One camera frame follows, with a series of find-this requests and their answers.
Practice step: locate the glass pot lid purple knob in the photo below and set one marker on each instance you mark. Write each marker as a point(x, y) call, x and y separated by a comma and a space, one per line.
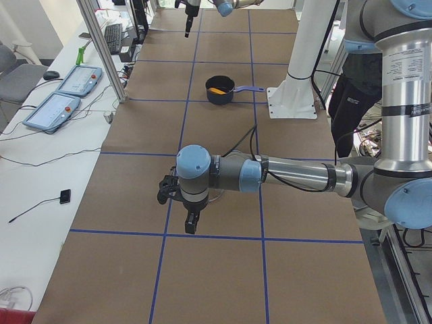
point(215, 194)

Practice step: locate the aluminium frame post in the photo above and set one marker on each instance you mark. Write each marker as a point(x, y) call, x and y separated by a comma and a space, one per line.
point(100, 45)

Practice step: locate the small black device on table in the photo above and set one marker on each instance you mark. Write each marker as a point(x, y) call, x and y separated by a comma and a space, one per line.
point(65, 196)

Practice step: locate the white camera mast with base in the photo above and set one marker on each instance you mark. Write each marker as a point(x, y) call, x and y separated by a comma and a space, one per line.
point(293, 98)

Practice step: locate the lower blue teach pendant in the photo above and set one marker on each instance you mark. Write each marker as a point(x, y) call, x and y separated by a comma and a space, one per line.
point(53, 112)

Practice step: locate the dark blue saucepan purple handle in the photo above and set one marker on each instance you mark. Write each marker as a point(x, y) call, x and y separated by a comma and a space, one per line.
point(226, 84)

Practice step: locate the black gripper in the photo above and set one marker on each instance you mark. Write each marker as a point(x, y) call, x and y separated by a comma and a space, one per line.
point(194, 206)
point(193, 7)

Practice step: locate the black keyboard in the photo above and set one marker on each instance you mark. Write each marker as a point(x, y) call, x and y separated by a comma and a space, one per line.
point(113, 38)

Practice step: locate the upper blue teach pendant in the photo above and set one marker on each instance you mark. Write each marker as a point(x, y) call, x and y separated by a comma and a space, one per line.
point(80, 81)

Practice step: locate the person in black clothes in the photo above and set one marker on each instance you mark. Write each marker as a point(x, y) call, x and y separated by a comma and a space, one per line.
point(357, 89)

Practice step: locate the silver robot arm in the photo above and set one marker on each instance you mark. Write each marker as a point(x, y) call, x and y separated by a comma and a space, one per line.
point(224, 7)
point(398, 183)

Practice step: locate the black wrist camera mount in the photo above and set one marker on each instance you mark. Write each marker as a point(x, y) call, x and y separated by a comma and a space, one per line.
point(169, 188)

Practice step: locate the yellow plastic corn cob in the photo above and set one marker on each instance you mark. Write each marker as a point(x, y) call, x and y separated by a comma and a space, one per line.
point(216, 91)

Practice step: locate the blue teach pendant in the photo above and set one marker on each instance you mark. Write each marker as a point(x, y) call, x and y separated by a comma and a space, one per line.
point(80, 81)
point(53, 112)

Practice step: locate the black computer mouse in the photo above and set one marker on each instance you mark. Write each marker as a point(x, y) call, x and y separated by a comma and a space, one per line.
point(51, 75)

